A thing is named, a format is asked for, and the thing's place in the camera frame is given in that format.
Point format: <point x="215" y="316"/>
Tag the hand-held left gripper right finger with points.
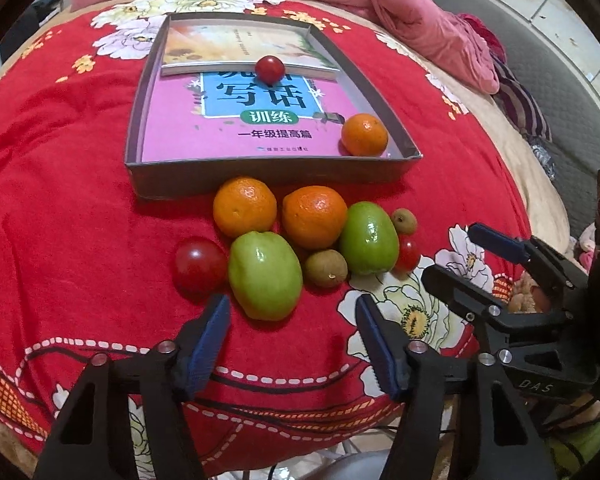
<point x="380" y="350"/>

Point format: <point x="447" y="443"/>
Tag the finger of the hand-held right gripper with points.
<point x="455" y="287"/>
<point x="495" y="241"/>

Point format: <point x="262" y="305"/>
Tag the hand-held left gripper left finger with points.
<point x="210" y="340"/>

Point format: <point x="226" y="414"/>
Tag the red cherry tomato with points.
<point x="267" y="69"/>
<point x="407" y="255"/>
<point x="200" y="265"/>

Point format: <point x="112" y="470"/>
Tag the green jujube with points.
<point x="264" y="276"/>
<point x="369" y="238"/>

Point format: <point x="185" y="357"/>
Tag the small brown kiwi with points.
<point x="325" y="268"/>
<point x="404" y="221"/>

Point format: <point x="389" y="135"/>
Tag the orange tangerine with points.
<point x="314" y="217"/>
<point x="244" y="206"/>
<point x="364" y="134"/>

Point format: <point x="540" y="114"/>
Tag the grey cardboard box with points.
<point x="260" y="177"/>

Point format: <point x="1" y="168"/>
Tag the striped cloth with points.
<point x="522" y="105"/>

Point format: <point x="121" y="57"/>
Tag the grey padded headboard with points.
<point x="580" y="125"/>

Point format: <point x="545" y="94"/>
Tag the magenta cloth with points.
<point x="485" y="35"/>

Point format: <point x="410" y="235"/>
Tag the pink book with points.
<point x="180" y="125"/>

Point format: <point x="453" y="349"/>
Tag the red floral blanket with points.
<point x="55" y="185"/>

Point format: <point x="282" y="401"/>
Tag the pink quilt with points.
<point x="420" y="15"/>

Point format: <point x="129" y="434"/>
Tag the yellow book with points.
<point x="205" y="42"/>

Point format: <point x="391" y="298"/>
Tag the black cloth pile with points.
<point x="30" y="25"/>

